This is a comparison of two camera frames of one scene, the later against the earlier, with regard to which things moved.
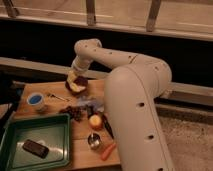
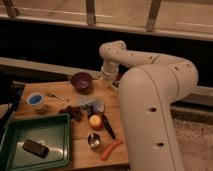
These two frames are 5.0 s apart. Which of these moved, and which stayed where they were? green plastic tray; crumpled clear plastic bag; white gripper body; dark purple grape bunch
Moved: white gripper body
Stayed: crumpled clear plastic bag; dark purple grape bunch; green plastic tray
